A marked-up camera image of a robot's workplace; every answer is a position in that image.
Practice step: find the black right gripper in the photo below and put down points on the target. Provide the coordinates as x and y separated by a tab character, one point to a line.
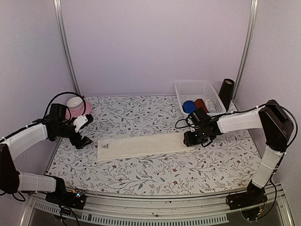
190	140

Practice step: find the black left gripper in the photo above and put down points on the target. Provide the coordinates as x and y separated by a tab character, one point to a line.
75	141

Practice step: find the cream cloth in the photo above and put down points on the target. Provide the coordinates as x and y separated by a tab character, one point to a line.
111	149

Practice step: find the blue microfibre towel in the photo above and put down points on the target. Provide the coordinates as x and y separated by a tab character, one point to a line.
189	106

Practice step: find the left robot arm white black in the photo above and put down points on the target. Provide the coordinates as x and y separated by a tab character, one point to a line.
12	146

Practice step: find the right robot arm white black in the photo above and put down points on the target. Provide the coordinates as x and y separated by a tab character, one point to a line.
273	129

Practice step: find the clear plastic item in basket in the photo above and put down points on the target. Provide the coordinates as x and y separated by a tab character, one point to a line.
210	106

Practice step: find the red-brown rolled towel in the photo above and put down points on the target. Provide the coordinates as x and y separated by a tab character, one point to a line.
199	103

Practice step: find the pink saucer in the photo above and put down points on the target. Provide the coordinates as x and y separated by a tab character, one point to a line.
74	113

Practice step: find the white teacup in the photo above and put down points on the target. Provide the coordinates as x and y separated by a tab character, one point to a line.
75	104

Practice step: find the dark brown cylinder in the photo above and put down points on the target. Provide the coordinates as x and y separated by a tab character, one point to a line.
226	91

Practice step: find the white perforated plastic basket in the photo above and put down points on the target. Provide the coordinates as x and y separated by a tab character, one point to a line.
192	90

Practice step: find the floral patterned table mat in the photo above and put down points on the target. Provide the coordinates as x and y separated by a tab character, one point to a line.
228	163

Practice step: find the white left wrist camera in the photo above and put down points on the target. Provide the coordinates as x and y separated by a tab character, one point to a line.
82	121

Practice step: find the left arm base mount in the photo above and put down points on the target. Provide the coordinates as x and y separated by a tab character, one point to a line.
74	200

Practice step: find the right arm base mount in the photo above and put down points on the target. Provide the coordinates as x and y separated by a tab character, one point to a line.
244	199

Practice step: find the aluminium front rail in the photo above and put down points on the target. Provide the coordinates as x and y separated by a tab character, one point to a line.
183	210

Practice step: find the right aluminium frame post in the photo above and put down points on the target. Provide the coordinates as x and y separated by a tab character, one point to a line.
247	44

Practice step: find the aluminium frame post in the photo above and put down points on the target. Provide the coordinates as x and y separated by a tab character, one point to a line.
247	44
64	41

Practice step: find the left aluminium frame post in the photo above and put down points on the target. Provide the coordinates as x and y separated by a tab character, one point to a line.
64	41

